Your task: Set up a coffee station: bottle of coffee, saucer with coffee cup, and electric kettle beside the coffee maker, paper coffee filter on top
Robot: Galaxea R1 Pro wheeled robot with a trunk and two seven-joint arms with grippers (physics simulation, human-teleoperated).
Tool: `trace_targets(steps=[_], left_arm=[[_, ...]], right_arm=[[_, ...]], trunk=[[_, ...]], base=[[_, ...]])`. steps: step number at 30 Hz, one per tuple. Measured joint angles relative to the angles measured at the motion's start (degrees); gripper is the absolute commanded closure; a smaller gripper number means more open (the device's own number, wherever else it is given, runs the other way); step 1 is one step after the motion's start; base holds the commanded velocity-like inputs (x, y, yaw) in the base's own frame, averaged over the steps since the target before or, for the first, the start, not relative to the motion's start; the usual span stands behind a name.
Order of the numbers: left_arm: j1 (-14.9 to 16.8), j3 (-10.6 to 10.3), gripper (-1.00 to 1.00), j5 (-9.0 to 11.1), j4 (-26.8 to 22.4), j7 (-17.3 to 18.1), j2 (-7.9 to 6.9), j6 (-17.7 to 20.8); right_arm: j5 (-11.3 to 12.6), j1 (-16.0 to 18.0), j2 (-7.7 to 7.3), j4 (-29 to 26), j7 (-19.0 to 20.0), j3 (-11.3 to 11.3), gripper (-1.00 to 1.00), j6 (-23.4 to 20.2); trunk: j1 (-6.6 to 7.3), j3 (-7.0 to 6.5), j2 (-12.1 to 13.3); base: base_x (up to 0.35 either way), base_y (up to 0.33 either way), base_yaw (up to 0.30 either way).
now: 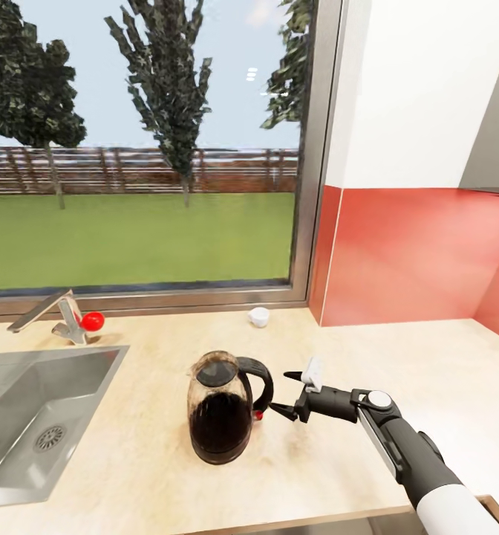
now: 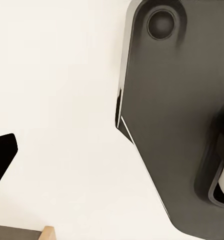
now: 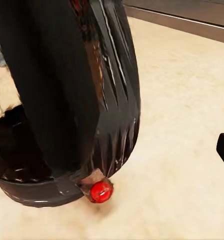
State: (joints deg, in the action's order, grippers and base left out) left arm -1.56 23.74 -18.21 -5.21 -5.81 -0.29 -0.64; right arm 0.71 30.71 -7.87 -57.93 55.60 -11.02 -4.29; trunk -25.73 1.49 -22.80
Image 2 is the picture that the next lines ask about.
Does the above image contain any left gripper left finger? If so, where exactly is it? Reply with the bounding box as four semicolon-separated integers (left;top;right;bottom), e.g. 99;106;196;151
0;133;18;181

